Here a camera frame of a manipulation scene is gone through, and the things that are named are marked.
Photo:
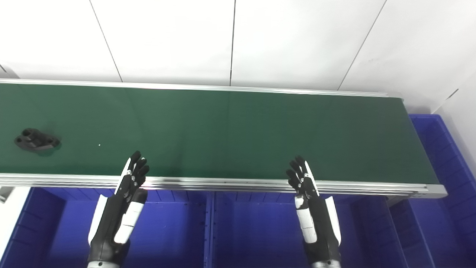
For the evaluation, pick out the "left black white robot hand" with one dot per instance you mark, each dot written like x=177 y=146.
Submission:
x=111 y=223

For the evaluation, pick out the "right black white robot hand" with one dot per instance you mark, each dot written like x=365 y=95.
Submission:
x=319 y=230

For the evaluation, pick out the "black flanged machine part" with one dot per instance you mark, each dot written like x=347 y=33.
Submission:
x=36 y=141

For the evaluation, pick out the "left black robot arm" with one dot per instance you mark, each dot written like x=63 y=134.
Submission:
x=102 y=265

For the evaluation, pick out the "blue plastic bin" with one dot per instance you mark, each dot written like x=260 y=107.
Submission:
x=446 y=208
x=167 y=230
x=260 y=234

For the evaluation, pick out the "grey conveyor support leg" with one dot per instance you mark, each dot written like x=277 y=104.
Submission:
x=5 y=194

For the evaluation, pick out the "green conveyor belt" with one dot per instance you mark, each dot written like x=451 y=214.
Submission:
x=223 y=130

